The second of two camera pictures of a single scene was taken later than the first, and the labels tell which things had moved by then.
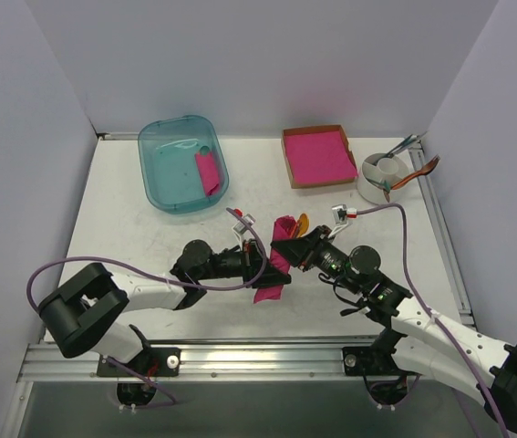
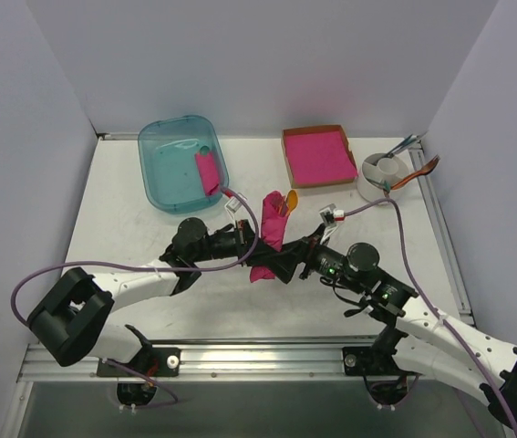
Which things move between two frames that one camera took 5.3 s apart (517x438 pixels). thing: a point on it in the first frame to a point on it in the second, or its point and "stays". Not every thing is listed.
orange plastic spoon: (303, 224) to (292, 201)
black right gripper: (312, 249) stays
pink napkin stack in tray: (319, 157) stays
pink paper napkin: (284, 228) to (274, 230)
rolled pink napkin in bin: (208, 171) stays
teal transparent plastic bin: (172, 178) stays
